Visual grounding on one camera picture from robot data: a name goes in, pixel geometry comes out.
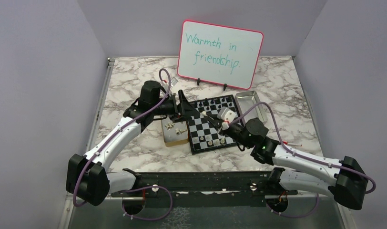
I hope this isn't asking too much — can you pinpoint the white board with pink frame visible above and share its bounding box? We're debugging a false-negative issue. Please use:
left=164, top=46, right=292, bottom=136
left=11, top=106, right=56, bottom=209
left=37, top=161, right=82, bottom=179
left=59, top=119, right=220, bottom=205
left=177, top=20, right=264, bottom=90

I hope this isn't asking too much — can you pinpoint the aluminium frame rail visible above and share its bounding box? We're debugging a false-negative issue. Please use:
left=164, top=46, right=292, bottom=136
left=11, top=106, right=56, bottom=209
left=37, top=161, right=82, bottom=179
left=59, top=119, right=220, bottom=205
left=58, top=57, right=116, bottom=229

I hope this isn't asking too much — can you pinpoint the empty silver metal tin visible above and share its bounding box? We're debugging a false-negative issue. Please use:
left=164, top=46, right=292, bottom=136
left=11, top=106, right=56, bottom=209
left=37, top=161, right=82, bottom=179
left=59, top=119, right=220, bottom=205
left=234, top=91, right=267, bottom=124

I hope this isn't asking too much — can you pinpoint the red and white marker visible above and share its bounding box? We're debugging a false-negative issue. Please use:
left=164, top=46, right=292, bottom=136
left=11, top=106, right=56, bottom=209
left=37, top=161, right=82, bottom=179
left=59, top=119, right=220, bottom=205
left=284, top=142, right=303, bottom=147

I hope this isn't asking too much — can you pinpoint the gold tin with white pieces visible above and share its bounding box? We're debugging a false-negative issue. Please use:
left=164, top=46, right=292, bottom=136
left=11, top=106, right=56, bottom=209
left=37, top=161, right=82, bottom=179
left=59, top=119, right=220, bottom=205
left=161, top=118, right=189, bottom=147

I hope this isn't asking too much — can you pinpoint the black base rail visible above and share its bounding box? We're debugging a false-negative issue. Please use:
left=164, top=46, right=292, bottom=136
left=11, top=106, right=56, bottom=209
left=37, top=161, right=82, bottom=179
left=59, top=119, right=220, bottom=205
left=111, top=171, right=284, bottom=208

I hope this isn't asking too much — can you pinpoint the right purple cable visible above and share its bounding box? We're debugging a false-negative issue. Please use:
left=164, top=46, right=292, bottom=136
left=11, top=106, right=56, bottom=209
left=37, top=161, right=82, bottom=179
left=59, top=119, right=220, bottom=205
left=228, top=102, right=377, bottom=219

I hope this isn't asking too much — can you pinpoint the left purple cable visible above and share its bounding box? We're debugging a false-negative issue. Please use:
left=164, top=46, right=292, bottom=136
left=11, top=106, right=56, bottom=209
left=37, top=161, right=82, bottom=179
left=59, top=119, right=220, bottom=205
left=72, top=68, right=173, bottom=222

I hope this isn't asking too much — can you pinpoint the black and white chessboard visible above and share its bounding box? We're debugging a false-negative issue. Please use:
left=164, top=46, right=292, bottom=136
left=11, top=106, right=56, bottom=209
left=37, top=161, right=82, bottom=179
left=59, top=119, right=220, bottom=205
left=186, top=94, right=239, bottom=155

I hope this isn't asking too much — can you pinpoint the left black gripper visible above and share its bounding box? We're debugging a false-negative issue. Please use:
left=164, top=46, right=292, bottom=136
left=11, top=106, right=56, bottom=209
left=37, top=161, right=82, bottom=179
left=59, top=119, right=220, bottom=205
left=152, top=90, right=200, bottom=123

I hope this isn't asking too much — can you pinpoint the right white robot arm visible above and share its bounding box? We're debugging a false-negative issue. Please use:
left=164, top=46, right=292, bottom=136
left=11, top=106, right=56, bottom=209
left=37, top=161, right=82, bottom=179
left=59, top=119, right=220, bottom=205
left=201, top=111, right=368, bottom=210

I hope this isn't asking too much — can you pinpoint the purple cable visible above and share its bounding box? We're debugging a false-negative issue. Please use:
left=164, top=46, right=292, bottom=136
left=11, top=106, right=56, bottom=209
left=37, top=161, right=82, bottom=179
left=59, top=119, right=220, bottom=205
left=228, top=102, right=377, bottom=219
left=72, top=68, right=173, bottom=222

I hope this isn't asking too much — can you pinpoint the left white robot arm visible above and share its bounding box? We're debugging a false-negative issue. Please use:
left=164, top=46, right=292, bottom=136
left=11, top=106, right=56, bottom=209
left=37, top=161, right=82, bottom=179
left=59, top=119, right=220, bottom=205
left=65, top=80, right=200, bottom=206

